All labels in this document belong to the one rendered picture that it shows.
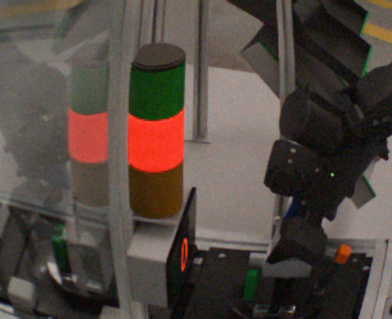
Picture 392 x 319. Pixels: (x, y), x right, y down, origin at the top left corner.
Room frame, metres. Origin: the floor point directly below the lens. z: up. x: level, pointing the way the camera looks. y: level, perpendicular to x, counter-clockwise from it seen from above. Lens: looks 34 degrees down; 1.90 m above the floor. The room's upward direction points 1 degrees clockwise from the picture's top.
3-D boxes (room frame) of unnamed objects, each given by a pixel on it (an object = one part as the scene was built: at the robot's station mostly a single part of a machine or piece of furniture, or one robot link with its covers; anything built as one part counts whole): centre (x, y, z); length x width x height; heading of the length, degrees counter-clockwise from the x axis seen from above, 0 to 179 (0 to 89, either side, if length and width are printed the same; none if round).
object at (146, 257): (0.88, 0.04, 1.29); 0.12 x 0.05 x 0.25; 169
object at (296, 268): (1.04, -0.11, 1.07); 0.08 x 0.04 x 0.07; 80
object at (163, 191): (0.88, 0.04, 1.28); 0.05 x 0.05 x 0.05
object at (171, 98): (0.88, 0.04, 1.38); 0.05 x 0.05 x 0.05
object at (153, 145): (0.88, 0.04, 1.33); 0.05 x 0.05 x 0.05
